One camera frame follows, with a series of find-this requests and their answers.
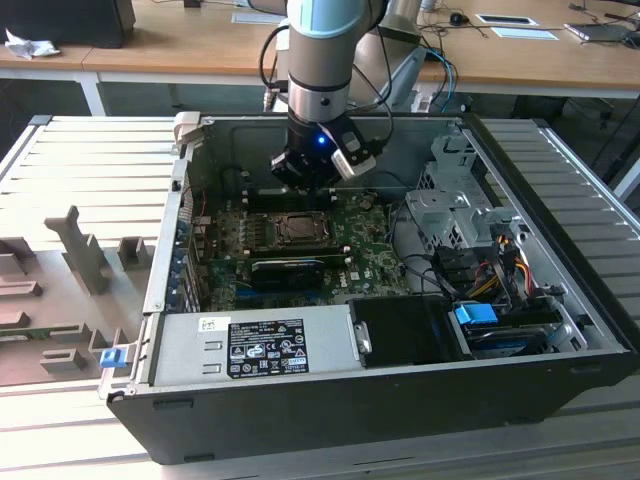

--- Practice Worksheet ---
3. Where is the square silver cpu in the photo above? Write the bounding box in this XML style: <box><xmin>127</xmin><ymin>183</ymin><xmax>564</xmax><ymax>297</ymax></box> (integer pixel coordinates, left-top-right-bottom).
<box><xmin>285</xmin><ymin>218</ymin><xmax>320</xmax><ymax>237</ymax></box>

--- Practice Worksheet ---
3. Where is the metal cpu socket cover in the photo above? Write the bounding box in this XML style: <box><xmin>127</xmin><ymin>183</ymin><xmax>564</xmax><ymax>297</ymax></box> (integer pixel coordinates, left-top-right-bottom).
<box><xmin>272</xmin><ymin>212</ymin><xmax>333</xmax><ymax>247</ymax></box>

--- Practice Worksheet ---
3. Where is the black ram slot bank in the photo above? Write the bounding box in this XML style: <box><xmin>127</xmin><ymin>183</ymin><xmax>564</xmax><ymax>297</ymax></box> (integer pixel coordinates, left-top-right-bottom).
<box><xmin>246</xmin><ymin>187</ymin><xmax>335</xmax><ymax>215</ymax></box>
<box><xmin>246</xmin><ymin>242</ymin><xmax>351</xmax><ymax>266</ymax></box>

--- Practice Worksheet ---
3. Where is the cpu socket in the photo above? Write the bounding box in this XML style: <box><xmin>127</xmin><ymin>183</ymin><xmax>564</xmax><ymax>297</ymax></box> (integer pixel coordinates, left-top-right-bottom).
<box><xmin>267</xmin><ymin>210</ymin><xmax>335</xmax><ymax>250</ymax></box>

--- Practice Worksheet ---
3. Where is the black plastic module cover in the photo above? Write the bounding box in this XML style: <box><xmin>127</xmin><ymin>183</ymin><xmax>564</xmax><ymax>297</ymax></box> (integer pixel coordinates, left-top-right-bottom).
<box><xmin>249</xmin><ymin>258</ymin><xmax>325</xmax><ymax>292</ymax></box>

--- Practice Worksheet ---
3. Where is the green motherboard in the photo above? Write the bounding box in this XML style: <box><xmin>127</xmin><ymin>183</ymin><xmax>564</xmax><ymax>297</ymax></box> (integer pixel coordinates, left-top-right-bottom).
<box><xmin>199</xmin><ymin>192</ymin><xmax>416</xmax><ymax>314</ymax></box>

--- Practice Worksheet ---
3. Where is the grey rectangular desk panel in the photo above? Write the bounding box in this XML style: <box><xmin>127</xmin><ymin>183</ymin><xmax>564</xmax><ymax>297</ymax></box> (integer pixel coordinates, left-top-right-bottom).
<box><xmin>231</xmin><ymin>11</ymin><xmax>290</xmax><ymax>26</ymax></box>

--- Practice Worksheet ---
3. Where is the silver metal drive cage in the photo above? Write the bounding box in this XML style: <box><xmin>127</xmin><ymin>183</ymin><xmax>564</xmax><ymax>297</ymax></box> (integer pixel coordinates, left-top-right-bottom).
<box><xmin>403</xmin><ymin>133</ymin><xmax>527</xmax><ymax>252</ymax></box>

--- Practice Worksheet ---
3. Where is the wooden desk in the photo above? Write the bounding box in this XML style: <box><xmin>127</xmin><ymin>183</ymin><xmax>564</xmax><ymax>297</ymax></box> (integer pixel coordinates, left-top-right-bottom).
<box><xmin>0</xmin><ymin>0</ymin><xmax>640</xmax><ymax>100</ymax></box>

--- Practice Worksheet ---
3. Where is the silver power supply unit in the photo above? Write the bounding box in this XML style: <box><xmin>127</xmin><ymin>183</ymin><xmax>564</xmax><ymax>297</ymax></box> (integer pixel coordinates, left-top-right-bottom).
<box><xmin>153</xmin><ymin>305</ymin><xmax>362</xmax><ymax>387</ymax></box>

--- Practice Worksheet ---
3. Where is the white framed desk port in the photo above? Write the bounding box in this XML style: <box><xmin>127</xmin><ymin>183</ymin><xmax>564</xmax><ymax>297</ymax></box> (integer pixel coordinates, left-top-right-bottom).
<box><xmin>474</xmin><ymin>13</ymin><xmax>541</xmax><ymax>28</ymax></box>

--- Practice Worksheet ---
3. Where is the pale rectangular desk panel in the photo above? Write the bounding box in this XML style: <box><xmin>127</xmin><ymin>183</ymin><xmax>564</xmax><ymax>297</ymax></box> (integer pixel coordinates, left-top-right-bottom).
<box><xmin>491</xmin><ymin>26</ymin><xmax>562</xmax><ymax>42</ymax></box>

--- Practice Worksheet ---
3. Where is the black open pc case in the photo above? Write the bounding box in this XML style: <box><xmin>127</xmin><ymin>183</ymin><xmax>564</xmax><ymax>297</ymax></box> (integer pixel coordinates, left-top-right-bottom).
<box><xmin>97</xmin><ymin>112</ymin><xmax>640</xmax><ymax>466</ymax></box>

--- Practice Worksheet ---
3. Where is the black hard disk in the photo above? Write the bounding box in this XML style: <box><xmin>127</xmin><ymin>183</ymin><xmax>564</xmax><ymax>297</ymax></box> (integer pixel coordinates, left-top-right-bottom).
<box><xmin>464</xmin><ymin>323</ymin><xmax>547</xmax><ymax>357</ymax></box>

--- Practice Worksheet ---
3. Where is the black box on desk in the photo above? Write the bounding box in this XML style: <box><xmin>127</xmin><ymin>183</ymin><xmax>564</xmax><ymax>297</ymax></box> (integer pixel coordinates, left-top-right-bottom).
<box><xmin>0</xmin><ymin>0</ymin><xmax>137</xmax><ymax>50</ymax></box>

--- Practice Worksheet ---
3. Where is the blue case latch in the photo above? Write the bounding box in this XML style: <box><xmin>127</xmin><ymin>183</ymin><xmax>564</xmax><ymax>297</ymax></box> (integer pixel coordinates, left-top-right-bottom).
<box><xmin>99</xmin><ymin>348</ymin><xmax>127</xmax><ymax>370</ymax></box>

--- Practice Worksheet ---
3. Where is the grey parts rack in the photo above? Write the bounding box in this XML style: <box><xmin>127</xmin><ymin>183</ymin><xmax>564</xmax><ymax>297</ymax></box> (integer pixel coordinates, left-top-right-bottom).
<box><xmin>0</xmin><ymin>204</ymin><xmax>152</xmax><ymax>387</ymax></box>

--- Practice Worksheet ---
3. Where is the crumpled white paper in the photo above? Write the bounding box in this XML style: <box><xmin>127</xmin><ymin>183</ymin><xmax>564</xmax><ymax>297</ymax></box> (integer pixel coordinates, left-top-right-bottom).
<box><xmin>4</xmin><ymin>28</ymin><xmax>62</xmax><ymax>61</ymax></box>

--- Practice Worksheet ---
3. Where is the grey tablet device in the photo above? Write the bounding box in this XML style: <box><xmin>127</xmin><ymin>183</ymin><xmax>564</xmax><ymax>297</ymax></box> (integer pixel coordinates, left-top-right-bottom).
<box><xmin>563</xmin><ymin>21</ymin><xmax>635</xmax><ymax>46</ymax></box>

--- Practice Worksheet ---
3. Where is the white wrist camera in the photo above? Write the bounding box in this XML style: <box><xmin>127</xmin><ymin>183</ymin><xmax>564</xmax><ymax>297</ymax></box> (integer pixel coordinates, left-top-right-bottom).
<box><xmin>330</xmin><ymin>130</ymin><xmax>378</xmax><ymax>181</ymax></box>

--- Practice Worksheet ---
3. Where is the black camera cable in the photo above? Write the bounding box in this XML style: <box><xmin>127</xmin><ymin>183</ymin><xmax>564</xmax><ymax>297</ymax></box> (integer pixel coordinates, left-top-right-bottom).
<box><xmin>349</xmin><ymin>24</ymin><xmax>397</xmax><ymax>154</ymax></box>

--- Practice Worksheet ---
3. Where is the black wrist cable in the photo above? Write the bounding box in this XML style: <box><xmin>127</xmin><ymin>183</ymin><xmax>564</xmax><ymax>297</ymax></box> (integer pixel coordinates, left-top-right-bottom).
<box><xmin>258</xmin><ymin>22</ymin><xmax>294</xmax><ymax>105</ymax></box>

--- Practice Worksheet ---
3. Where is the beige case handle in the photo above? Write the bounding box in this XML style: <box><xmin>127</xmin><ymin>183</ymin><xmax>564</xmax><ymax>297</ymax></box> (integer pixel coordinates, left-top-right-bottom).
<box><xmin>172</xmin><ymin>111</ymin><xmax>203</xmax><ymax>147</ymax></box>

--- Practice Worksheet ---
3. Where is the black internal cable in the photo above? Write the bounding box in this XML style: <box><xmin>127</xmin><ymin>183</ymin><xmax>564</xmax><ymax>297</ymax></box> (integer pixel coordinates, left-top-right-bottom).
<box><xmin>392</xmin><ymin>199</ymin><xmax>454</xmax><ymax>297</ymax></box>

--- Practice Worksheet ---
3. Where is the blue cable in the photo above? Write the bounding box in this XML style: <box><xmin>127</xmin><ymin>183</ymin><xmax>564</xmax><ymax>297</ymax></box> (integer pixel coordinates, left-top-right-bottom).
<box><xmin>430</xmin><ymin>47</ymin><xmax>460</xmax><ymax>110</ymax></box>

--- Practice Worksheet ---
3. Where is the coloured wire bundle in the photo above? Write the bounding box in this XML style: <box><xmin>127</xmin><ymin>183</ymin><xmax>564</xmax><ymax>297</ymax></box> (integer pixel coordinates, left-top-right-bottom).
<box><xmin>469</xmin><ymin>238</ymin><xmax>532</xmax><ymax>302</ymax></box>

